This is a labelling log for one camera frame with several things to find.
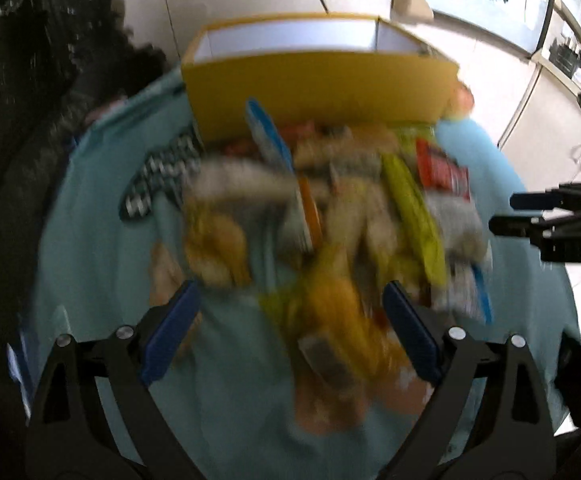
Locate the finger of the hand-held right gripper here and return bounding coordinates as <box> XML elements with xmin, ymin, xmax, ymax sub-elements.
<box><xmin>489</xmin><ymin>212</ymin><xmax>551</xmax><ymax>251</ymax></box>
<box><xmin>509</xmin><ymin>184</ymin><xmax>581</xmax><ymax>213</ymax></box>

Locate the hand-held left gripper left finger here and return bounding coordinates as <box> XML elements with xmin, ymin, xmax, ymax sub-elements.
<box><xmin>25</xmin><ymin>280</ymin><xmax>206</xmax><ymax>480</ymax></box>

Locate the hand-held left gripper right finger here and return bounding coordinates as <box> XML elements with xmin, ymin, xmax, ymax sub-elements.
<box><xmin>377</xmin><ymin>281</ymin><xmax>558</xmax><ymax>480</ymax></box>

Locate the pile of mixed snacks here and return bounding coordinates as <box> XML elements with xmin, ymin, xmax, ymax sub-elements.
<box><xmin>150</xmin><ymin>97</ymin><xmax>496</xmax><ymax>436</ymax></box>

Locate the yellow cardboard box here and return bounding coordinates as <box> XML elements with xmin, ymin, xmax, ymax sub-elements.
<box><xmin>180</xmin><ymin>12</ymin><xmax>461</xmax><ymax>143</ymax></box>

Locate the light blue printed cloth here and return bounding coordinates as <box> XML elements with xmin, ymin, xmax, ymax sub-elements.
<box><xmin>8</xmin><ymin>67</ymin><xmax>581</xmax><ymax>480</ymax></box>

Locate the brown cardboard piece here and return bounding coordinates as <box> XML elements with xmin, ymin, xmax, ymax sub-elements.
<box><xmin>391</xmin><ymin>0</ymin><xmax>436</xmax><ymax>23</ymax></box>

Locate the dark glossy furniture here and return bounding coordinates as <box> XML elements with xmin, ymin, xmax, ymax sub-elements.
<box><xmin>0</xmin><ymin>0</ymin><xmax>171</xmax><ymax>391</ymax></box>

